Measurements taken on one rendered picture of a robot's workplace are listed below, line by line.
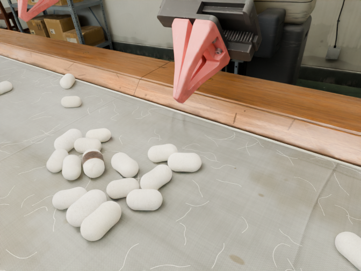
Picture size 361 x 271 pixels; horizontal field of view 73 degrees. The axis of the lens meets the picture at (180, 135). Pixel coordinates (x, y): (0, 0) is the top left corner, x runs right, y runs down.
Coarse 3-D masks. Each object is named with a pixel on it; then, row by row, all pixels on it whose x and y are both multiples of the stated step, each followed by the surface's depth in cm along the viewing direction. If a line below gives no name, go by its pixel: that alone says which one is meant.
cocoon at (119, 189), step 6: (120, 180) 24; (126, 180) 24; (132, 180) 24; (108, 186) 24; (114, 186) 23; (120, 186) 23; (126, 186) 23; (132, 186) 24; (138, 186) 24; (108, 192) 23; (114, 192) 23; (120, 192) 23; (126, 192) 23; (114, 198) 24
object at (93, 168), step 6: (90, 150) 27; (96, 150) 28; (90, 162) 26; (96, 162) 26; (102, 162) 26; (84, 168) 26; (90, 168) 25; (96, 168) 26; (102, 168) 26; (90, 174) 26; (96, 174) 26
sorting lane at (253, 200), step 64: (0, 64) 60; (0, 128) 36; (64, 128) 35; (128, 128) 34; (192, 128) 33; (0, 192) 26; (192, 192) 24; (256, 192) 24; (320, 192) 23; (0, 256) 20; (64, 256) 20; (128, 256) 20; (192, 256) 19; (256, 256) 19; (320, 256) 19
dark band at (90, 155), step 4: (88, 152) 27; (92, 152) 27; (96, 152) 27; (84, 156) 27; (88, 156) 26; (92, 156) 26; (96, 156) 26; (100, 156) 27; (84, 160) 26; (104, 164) 27
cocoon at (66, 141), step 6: (66, 132) 31; (72, 132) 30; (78, 132) 31; (60, 138) 30; (66, 138) 30; (72, 138) 30; (54, 144) 30; (60, 144) 29; (66, 144) 29; (72, 144) 30; (66, 150) 30
